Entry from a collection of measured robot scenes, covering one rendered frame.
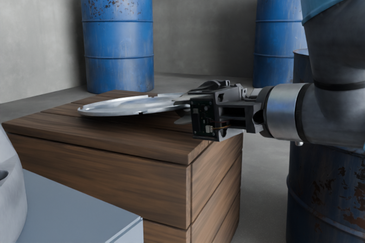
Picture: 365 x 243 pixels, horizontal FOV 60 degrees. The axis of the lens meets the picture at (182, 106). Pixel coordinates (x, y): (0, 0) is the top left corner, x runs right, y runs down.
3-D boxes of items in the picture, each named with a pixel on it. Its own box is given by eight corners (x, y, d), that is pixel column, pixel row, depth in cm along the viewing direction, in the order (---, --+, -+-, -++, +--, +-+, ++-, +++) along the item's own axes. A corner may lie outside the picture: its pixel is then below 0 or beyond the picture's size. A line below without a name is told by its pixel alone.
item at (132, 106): (98, 102, 83) (97, 99, 83) (208, 92, 83) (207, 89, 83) (56, 122, 54) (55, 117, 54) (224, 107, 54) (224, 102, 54)
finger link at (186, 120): (155, 112, 56) (194, 113, 49) (179, 106, 60) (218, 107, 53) (158, 129, 56) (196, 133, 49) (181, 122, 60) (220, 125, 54)
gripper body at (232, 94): (183, 90, 47) (254, 89, 39) (219, 83, 53) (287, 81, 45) (189, 140, 48) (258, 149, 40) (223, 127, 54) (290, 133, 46)
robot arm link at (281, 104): (318, 79, 42) (321, 139, 43) (285, 81, 45) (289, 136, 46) (292, 87, 37) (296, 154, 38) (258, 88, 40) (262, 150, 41)
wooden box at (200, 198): (239, 222, 89) (245, 101, 81) (187, 340, 55) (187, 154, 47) (120, 192, 105) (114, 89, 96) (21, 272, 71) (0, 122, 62)
